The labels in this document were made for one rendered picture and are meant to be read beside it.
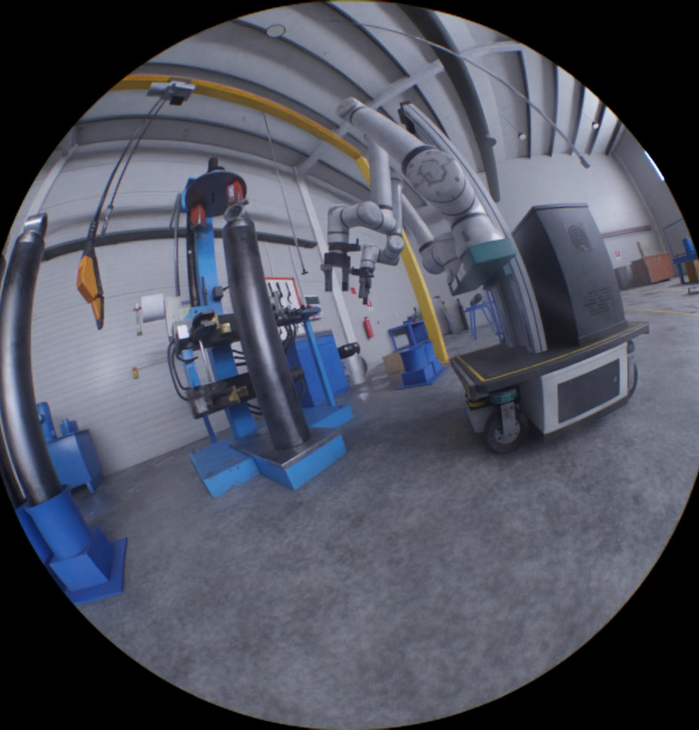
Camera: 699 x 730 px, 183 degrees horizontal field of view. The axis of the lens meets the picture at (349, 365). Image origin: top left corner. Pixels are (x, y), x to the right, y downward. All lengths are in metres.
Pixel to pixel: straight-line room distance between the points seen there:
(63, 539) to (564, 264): 2.01
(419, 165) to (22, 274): 1.55
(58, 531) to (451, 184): 1.66
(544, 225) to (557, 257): 0.13
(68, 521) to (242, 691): 0.82
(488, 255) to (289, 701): 1.14
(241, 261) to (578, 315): 1.50
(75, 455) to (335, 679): 2.80
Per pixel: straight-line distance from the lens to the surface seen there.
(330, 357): 3.07
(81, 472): 2.97
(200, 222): 2.07
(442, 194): 0.64
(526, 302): 0.91
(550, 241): 0.92
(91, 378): 3.61
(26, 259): 1.40
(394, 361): 3.59
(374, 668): 0.53
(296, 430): 1.12
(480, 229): 0.76
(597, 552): 0.64
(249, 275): 1.21
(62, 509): 1.15
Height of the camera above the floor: 0.51
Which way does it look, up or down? 3 degrees down
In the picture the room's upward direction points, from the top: 17 degrees counter-clockwise
